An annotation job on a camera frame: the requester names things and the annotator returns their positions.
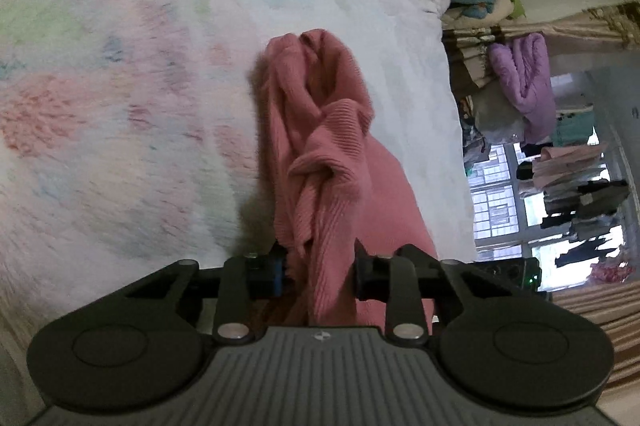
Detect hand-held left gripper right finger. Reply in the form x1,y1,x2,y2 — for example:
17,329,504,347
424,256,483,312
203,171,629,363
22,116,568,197
353,240,542,347

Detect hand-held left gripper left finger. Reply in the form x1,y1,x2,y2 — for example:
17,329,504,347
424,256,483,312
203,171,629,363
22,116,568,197
107,242,288,347

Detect pink turtleneck sweater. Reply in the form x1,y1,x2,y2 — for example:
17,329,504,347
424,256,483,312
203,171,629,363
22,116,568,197
250,28,441,327

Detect dark hanging clothes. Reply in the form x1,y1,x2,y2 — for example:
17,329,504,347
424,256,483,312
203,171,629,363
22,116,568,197
541,180,631,232

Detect window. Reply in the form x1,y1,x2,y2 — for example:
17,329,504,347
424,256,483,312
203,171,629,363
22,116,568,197
467,141,631,292

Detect pink floral cloth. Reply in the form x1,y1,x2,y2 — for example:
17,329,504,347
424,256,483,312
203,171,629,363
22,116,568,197
590,256,633,284

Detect beige striped curtain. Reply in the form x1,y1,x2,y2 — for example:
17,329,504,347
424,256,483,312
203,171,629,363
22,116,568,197
547,279,640,389

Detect pale pink hanging garment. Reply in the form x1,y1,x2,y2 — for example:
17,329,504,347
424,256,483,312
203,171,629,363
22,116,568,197
531,143,610,191

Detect teal hanging garment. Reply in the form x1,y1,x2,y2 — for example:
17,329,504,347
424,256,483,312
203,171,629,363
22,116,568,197
552,109,598,147

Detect purple hanging garment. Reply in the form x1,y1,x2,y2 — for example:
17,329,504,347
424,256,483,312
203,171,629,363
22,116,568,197
487,32,558,146

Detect floral fleece blanket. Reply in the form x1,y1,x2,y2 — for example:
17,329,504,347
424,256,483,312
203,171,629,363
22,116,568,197
0,0,478,407

